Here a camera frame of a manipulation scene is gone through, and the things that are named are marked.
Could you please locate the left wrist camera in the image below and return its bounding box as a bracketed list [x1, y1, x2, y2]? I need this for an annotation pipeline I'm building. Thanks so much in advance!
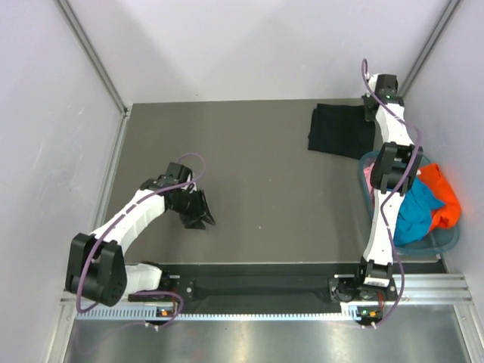
[160, 162, 193, 185]

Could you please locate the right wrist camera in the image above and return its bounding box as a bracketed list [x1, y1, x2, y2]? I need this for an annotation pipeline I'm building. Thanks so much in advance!
[368, 73, 398, 100]

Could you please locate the black t shirt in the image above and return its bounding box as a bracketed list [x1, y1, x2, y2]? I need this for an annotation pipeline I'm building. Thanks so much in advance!
[308, 104, 376, 160]

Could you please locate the slotted grey cable duct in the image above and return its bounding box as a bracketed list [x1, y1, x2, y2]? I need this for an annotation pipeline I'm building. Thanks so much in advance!
[75, 304, 383, 321]

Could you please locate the teal laundry basket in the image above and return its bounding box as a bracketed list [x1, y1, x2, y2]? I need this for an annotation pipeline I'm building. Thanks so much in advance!
[357, 150, 462, 258]

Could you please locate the blue t shirt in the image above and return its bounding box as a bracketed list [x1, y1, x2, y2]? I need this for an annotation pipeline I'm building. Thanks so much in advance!
[393, 178, 444, 247]

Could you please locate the pink t shirt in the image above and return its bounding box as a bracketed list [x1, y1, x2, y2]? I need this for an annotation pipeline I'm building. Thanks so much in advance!
[363, 163, 374, 199]

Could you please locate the orange t shirt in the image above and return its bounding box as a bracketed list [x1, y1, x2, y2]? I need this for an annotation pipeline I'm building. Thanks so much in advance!
[419, 163, 461, 231]

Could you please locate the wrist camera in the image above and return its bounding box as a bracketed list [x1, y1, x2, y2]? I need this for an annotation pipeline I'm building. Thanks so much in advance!
[368, 73, 398, 100]
[160, 162, 193, 185]

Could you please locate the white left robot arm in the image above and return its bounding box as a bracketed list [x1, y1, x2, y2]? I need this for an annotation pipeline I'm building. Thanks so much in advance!
[65, 173, 215, 306]

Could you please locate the aluminium frame rail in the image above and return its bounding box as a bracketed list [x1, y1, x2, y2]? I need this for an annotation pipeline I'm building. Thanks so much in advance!
[59, 274, 476, 306]

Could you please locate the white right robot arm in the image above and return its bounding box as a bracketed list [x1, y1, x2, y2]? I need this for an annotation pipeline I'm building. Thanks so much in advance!
[352, 94, 422, 299]

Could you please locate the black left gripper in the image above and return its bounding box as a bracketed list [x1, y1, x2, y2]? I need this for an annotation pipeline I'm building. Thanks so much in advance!
[170, 188, 215, 230]

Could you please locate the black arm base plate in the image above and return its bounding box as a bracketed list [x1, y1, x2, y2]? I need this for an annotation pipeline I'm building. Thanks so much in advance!
[127, 263, 399, 315]

